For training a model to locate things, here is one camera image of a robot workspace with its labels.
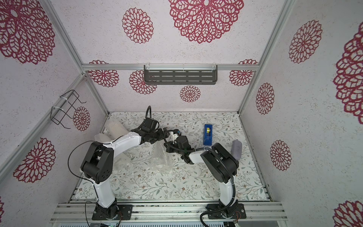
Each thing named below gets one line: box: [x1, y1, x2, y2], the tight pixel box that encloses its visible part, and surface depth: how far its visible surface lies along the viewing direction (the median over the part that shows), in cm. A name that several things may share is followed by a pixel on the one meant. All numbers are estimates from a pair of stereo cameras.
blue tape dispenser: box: [203, 123, 213, 146], surface depth 102 cm
